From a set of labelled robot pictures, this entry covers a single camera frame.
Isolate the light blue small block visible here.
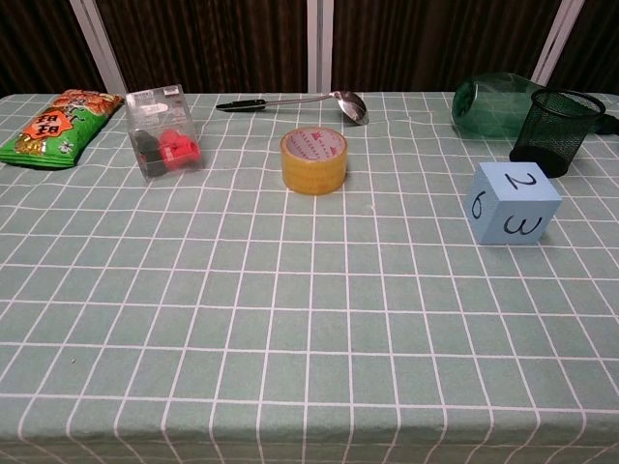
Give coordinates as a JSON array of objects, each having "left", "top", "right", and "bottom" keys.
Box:
[{"left": 466, "top": 161, "right": 563, "bottom": 247}]

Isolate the yellow packing tape roll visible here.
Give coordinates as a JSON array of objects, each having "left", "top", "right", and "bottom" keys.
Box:
[{"left": 280, "top": 127, "right": 349, "bottom": 196}]

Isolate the green grid tablecloth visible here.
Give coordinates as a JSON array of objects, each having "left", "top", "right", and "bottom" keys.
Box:
[{"left": 0, "top": 91, "right": 619, "bottom": 464}]

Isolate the clear plastic packet red label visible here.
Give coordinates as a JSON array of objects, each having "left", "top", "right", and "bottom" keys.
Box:
[{"left": 125, "top": 84, "right": 203, "bottom": 184}]

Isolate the green spray bottle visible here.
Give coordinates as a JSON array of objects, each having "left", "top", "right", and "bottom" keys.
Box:
[{"left": 451, "top": 72, "right": 619, "bottom": 142}]

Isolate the black mesh pen cup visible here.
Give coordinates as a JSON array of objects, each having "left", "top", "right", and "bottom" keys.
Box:
[{"left": 509, "top": 88, "right": 606, "bottom": 179}]

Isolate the green orange snack bag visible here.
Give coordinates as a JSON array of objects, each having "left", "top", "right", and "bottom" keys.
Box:
[{"left": 0, "top": 88, "right": 126, "bottom": 171}]

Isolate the steel ladle black handle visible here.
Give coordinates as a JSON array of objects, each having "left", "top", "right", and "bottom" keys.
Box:
[{"left": 215, "top": 90, "right": 370, "bottom": 127}]

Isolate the white partition post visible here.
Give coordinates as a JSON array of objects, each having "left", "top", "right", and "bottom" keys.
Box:
[
  {"left": 69, "top": 0, "right": 128, "bottom": 96},
  {"left": 531, "top": 0, "right": 589, "bottom": 84},
  {"left": 307, "top": 0, "right": 335, "bottom": 94}
]

